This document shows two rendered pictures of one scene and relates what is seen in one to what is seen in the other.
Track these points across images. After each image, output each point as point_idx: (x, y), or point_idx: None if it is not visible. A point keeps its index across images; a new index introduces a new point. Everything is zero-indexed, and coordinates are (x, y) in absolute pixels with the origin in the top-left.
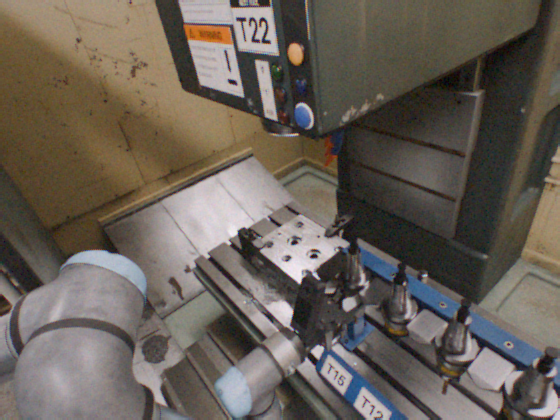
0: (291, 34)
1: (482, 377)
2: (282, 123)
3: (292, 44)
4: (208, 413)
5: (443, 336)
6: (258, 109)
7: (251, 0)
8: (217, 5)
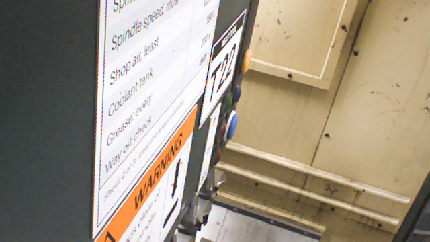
0: (245, 43)
1: (204, 207)
2: (213, 167)
3: (249, 52)
4: None
5: (191, 220)
6: (190, 197)
7: (232, 29)
8: (194, 78)
